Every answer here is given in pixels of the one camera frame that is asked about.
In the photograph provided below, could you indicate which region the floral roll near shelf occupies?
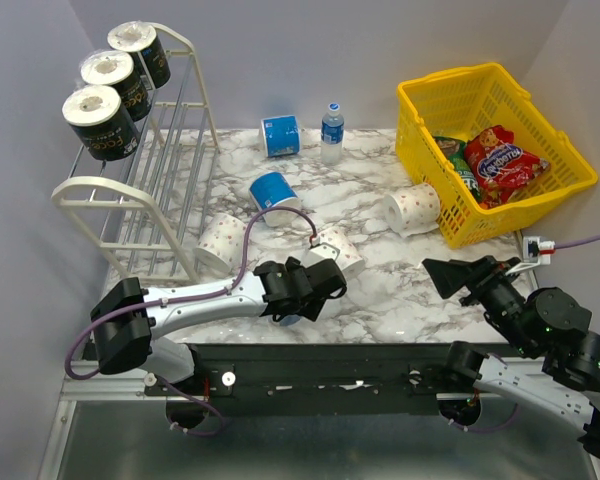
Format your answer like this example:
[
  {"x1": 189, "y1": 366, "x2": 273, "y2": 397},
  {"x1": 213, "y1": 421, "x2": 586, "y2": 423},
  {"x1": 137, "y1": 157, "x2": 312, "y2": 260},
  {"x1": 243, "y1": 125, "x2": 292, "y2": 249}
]
[{"x1": 193, "y1": 213, "x2": 247, "y2": 276}]

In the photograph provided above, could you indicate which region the yellow plastic shopping basket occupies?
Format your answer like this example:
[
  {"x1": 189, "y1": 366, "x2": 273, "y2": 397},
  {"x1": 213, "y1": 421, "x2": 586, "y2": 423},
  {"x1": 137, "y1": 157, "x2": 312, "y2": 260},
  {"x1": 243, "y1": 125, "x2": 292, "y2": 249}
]
[{"x1": 395, "y1": 63, "x2": 598, "y2": 248}]

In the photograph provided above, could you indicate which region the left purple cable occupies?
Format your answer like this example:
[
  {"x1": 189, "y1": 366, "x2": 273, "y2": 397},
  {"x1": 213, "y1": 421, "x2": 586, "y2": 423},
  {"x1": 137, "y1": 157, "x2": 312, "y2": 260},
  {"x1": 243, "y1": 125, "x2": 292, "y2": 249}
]
[{"x1": 63, "y1": 205, "x2": 321, "y2": 436}]

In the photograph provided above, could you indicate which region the red snack bag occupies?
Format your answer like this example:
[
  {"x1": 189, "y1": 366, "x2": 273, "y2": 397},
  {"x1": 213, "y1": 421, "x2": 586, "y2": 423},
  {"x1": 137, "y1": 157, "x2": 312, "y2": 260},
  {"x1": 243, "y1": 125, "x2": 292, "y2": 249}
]
[{"x1": 464, "y1": 125, "x2": 550, "y2": 208}]

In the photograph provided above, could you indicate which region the green snack bag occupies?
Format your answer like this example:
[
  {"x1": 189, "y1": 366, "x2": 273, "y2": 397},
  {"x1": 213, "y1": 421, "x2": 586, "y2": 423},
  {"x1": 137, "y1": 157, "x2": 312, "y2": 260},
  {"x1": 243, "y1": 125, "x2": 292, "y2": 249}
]
[{"x1": 433, "y1": 136, "x2": 482, "y2": 203}]

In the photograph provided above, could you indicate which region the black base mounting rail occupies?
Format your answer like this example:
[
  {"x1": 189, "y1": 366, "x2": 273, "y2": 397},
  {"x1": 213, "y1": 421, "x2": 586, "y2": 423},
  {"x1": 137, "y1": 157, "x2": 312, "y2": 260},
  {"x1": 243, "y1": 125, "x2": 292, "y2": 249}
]
[{"x1": 82, "y1": 342, "x2": 546, "y2": 418}]

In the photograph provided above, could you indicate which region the blue sea monsters roll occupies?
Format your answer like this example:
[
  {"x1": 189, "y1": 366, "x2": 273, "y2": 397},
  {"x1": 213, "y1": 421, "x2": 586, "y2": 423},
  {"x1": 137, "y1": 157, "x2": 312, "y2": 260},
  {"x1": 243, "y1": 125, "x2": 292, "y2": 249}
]
[{"x1": 279, "y1": 315, "x2": 303, "y2": 327}]

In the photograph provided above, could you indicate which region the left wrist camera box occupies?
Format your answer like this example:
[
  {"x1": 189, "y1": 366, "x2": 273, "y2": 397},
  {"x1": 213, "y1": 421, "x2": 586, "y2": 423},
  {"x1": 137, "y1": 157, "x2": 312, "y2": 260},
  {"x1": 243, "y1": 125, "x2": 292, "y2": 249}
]
[{"x1": 302, "y1": 234, "x2": 340, "y2": 267}]

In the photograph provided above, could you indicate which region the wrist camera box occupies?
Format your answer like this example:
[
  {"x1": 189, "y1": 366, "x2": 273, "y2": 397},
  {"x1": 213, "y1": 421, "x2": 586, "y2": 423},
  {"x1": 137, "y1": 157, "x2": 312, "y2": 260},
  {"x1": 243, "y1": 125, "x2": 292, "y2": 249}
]
[
  {"x1": 302, "y1": 234, "x2": 340, "y2": 267},
  {"x1": 506, "y1": 236, "x2": 556, "y2": 275}
]

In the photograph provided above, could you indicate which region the white metal shelf rack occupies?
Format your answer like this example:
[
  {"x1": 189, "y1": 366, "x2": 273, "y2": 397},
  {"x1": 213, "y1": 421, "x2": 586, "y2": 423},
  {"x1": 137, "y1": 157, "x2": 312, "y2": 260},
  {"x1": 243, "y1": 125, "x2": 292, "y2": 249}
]
[{"x1": 51, "y1": 22, "x2": 220, "y2": 285}]

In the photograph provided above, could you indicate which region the clear water bottle blue label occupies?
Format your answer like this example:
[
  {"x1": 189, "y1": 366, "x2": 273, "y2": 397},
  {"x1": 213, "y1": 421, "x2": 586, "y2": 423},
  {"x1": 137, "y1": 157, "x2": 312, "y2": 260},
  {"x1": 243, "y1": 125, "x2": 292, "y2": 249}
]
[{"x1": 321, "y1": 103, "x2": 344, "y2": 165}]

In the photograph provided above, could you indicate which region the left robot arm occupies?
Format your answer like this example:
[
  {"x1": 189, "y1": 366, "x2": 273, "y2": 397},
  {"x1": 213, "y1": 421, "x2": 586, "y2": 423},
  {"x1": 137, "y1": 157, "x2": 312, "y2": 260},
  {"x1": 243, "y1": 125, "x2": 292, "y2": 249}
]
[{"x1": 91, "y1": 257, "x2": 347, "y2": 395}]

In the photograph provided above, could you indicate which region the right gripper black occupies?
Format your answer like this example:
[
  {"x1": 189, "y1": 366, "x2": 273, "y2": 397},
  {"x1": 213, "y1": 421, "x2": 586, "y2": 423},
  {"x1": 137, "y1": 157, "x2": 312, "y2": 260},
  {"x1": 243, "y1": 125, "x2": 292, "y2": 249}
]
[{"x1": 422, "y1": 252, "x2": 536, "y2": 355}]

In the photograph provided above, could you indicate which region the black roll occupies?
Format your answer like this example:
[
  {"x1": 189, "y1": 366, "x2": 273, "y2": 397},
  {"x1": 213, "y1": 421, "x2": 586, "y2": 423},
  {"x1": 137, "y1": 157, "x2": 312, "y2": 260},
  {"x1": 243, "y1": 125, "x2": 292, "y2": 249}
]
[
  {"x1": 62, "y1": 85, "x2": 140, "y2": 162},
  {"x1": 80, "y1": 50, "x2": 150, "y2": 122},
  {"x1": 107, "y1": 21, "x2": 171, "y2": 89}
]

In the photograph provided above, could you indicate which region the floral roll in centre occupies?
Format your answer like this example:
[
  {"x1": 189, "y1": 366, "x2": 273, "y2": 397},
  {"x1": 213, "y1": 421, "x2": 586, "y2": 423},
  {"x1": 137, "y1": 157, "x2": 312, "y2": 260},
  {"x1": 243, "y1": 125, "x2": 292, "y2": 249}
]
[{"x1": 319, "y1": 226, "x2": 366, "y2": 280}]

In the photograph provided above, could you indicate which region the floral roll near basket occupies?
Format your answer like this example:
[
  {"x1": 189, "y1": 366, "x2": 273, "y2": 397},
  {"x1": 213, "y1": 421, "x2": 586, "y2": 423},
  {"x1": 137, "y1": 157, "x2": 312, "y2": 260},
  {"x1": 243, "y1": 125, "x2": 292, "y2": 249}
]
[{"x1": 382, "y1": 183, "x2": 441, "y2": 238}]

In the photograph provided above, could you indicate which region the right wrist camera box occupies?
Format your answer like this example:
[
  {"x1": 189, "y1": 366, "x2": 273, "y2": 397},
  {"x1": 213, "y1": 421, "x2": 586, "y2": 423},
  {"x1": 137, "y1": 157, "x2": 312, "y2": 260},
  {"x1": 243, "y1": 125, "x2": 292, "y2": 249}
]
[{"x1": 506, "y1": 236, "x2": 556, "y2": 275}]

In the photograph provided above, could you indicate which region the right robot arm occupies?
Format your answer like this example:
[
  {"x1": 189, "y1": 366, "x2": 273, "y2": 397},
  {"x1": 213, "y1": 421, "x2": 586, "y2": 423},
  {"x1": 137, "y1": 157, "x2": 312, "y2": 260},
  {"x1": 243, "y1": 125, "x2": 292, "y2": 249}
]
[{"x1": 422, "y1": 256, "x2": 600, "y2": 459}]

